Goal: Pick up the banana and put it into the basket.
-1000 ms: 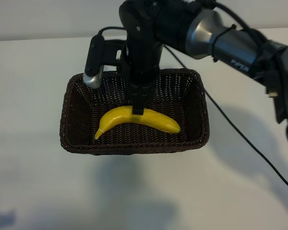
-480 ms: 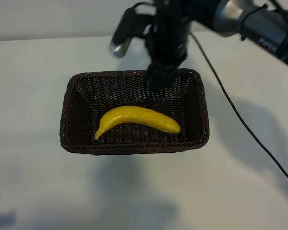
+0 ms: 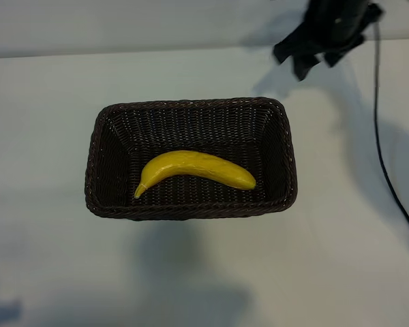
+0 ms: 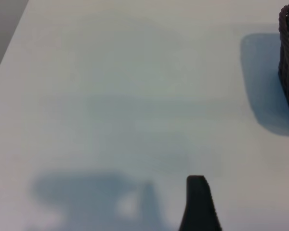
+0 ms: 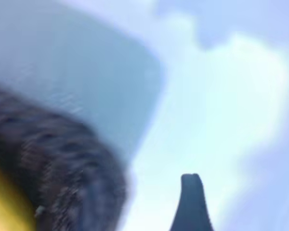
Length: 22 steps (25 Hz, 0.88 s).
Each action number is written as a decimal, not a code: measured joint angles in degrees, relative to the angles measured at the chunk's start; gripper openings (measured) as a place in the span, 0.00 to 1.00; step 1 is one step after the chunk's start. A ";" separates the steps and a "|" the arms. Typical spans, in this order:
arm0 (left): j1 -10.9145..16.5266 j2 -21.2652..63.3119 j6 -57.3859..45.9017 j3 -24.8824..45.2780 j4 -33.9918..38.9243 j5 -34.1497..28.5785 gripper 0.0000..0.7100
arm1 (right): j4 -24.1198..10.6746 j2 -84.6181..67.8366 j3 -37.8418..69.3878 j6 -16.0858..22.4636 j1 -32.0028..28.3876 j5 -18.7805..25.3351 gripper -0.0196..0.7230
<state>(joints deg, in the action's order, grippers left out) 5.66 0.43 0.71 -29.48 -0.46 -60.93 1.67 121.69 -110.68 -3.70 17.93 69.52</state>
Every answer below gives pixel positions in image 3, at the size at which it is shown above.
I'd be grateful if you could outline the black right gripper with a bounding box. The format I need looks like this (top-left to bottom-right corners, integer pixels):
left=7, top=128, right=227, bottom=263
left=272, top=22, right=366, bottom=82

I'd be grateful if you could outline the dark brown wicker basket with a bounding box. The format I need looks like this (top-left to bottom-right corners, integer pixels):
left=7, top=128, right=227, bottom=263
left=85, top=97, right=299, bottom=223

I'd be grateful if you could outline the yellow banana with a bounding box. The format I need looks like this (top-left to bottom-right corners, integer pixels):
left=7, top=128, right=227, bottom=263
left=133, top=149, right=258, bottom=200

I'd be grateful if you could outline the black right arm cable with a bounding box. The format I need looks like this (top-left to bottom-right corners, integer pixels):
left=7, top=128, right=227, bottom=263
left=372, top=22, right=409, bottom=250

